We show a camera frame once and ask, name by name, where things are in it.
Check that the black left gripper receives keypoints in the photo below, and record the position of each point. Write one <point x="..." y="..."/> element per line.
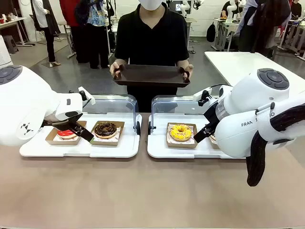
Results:
<point x="68" y="117"/>

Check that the bystander in dark long coat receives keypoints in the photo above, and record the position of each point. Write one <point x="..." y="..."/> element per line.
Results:
<point x="262" y="26"/>

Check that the chocolate glazed donut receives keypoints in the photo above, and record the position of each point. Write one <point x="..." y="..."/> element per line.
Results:
<point x="101" y="133"/>

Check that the black hanging backpack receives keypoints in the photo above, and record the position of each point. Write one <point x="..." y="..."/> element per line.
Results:
<point x="210" y="32"/>

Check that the person's left forearm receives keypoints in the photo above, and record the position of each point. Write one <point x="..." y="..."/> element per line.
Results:
<point x="182" y="62"/>

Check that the cardboard box of chocolate donut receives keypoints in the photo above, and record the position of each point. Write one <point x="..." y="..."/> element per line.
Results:
<point x="119" y="140"/>

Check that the clear plastic tray lid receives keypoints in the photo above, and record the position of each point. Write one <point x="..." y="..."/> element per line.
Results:
<point x="176" y="107"/>
<point x="114" y="105"/>

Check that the cardboard box of yellow donut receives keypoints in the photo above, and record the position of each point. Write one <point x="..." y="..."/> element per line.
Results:
<point x="194" y="140"/>

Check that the red glazed donut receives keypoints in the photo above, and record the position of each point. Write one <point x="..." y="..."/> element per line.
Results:
<point x="64" y="135"/>

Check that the bystander in white shirt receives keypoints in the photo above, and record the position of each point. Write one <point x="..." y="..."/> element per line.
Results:
<point x="45" y="21"/>

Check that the person's right forearm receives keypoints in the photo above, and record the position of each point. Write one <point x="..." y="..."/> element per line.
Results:
<point x="122" y="60"/>

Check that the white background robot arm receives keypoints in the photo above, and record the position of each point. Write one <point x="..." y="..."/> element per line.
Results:
<point x="230" y="13"/>
<point x="184" y="7"/>

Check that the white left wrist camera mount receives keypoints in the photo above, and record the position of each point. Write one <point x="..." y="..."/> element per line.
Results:
<point x="88" y="97"/>

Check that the dark brown serving tray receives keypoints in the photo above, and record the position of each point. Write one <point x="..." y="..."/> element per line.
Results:
<point x="150" y="75"/>

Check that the yellow glazed donut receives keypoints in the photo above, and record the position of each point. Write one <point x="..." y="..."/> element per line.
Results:
<point x="175" y="134"/>

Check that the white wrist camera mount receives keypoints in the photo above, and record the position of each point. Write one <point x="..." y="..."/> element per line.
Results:
<point x="202" y="94"/>
<point x="88" y="97"/>

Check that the white face mask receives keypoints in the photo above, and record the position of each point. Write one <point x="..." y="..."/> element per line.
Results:
<point x="151" y="4"/>

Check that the grey background desk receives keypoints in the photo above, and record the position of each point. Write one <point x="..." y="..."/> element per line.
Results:
<point x="226" y="31"/>

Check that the grey plastic stool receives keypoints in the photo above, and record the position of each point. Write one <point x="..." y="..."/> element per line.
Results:
<point x="10" y="44"/>

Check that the white tray with red donut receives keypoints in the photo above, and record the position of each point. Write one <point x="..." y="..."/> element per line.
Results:
<point x="107" y="150"/>

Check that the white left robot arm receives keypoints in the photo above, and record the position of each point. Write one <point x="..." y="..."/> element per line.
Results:
<point x="26" y="100"/>

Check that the cardboard box of sprinkle donut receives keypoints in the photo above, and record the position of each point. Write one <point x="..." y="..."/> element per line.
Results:
<point x="213" y="145"/>

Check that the white tray with yellow donut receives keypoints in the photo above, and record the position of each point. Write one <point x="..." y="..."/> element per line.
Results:
<point x="162" y="150"/>

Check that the person's right hand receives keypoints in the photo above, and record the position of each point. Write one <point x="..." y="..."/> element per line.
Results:
<point x="115" y="66"/>

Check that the white background work table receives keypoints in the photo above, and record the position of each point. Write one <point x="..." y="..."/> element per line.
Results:
<point x="12" y="22"/>

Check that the bystander in red top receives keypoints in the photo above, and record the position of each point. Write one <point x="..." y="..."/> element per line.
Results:
<point x="71" y="14"/>

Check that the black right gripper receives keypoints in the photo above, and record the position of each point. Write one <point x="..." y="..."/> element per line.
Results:
<point x="212" y="114"/>

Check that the person's left hand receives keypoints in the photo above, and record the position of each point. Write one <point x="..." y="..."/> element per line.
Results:
<point x="188" y="69"/>

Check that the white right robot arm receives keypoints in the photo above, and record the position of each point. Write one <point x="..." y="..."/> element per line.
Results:
<point x="252" y="114"/>

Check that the white rounded machine housing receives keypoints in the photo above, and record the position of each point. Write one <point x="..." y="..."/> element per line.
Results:
<point x="4" y="53"/>

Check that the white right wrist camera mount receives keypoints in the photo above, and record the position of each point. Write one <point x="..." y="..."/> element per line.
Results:
<point x="202" y="94"/>

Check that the cardboard box of red donut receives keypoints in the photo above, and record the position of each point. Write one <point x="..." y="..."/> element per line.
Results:
<point x="51" y="139"/>

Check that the large white side table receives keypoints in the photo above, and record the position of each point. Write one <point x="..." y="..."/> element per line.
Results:
<point x="238" y="64"/>

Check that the black polo shirt torso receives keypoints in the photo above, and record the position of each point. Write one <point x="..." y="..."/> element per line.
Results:
<point x="152" y="43"/>

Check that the bystander in blue patterned shirt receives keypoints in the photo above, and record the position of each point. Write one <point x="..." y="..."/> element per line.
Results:
<point x="95" y="28"/>

